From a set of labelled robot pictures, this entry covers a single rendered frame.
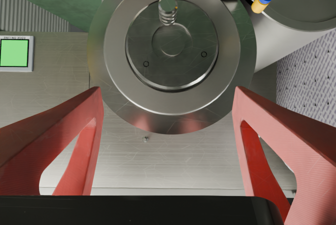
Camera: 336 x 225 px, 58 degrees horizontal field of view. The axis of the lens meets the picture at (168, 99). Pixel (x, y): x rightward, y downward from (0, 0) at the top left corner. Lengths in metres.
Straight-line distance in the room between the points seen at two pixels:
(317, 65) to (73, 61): 0.43
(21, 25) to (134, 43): 3.48
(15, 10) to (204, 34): 3.48
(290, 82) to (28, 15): 3.51
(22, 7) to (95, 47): 3.51
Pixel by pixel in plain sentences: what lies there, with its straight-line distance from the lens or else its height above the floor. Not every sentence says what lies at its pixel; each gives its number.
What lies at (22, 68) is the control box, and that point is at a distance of 0.65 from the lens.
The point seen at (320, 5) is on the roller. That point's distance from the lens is 0.31.
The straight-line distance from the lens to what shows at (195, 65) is 0.24.
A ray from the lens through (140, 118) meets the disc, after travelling 0.26.
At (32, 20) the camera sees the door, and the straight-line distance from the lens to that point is 3.85.
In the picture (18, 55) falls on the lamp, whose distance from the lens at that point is 0.66.
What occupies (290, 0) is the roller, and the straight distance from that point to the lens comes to 0.30.
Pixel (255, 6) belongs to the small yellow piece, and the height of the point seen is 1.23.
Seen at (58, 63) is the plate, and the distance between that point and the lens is 0.63.
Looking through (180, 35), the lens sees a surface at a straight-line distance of 0.25.
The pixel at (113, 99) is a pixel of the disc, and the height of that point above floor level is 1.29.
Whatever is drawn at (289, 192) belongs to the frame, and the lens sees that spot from 0.65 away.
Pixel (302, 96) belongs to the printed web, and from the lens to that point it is 0.44.
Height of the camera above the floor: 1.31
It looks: 4 degrees down
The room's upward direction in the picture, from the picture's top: 179 degrees counter-clockwise
